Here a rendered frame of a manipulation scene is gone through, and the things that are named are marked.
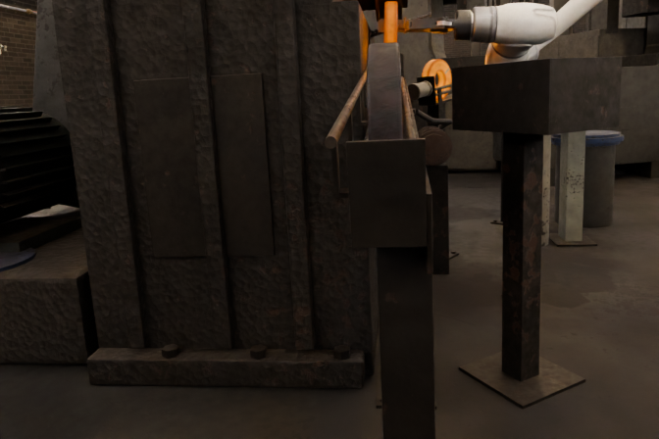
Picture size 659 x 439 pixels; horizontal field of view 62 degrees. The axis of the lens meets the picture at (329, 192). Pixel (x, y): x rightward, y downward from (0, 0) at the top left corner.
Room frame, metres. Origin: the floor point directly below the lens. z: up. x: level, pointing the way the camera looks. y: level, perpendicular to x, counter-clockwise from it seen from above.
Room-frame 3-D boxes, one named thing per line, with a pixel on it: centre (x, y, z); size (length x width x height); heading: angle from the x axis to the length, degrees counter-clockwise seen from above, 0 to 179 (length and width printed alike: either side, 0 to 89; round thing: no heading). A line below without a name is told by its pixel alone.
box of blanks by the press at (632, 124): (3.95, -1.79, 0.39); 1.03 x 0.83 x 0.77; 98
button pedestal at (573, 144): (2.27, -1.02, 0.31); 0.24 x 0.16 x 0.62; 173
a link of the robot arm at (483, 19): (1.46, -0.41, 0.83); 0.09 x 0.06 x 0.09; 173
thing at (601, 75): (1.16, -0.44, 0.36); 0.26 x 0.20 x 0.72; 28
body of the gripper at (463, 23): (1.46, -0.34, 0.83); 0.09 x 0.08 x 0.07; 83
